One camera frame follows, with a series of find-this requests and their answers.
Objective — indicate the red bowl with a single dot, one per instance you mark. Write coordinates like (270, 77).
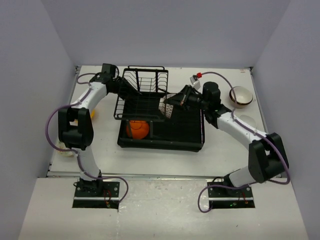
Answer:
(248, 120)

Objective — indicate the black drip tray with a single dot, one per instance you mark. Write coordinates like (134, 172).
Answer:
(184, 131)

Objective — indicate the brown patterned bowl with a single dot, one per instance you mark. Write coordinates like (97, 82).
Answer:
(166, 109)

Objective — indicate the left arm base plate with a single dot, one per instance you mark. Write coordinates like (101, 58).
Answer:
(109, 190)

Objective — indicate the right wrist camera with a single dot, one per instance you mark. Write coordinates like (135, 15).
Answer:
(194, 80)

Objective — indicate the black wire dish rack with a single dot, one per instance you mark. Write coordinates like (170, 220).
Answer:
(152, 83)

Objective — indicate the white floral bowl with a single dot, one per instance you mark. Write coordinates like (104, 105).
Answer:
(63, 150)

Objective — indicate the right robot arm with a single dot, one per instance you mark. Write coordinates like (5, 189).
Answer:
(266, 153)

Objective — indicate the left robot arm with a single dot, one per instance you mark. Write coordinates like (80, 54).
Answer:
(75, 128)

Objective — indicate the yellow bowl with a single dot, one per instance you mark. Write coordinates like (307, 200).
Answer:
(92, 114)

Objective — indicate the pink flower bowl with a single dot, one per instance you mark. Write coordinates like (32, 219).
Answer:
(240, 97)

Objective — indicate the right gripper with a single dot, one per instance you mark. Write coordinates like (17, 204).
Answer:
(181, 99)

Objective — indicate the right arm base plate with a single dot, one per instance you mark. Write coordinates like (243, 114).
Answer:
(220, 192)

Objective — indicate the orange bowl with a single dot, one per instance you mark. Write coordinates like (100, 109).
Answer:
(137, 129)

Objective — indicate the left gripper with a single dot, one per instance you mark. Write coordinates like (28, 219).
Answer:
(128, 89)

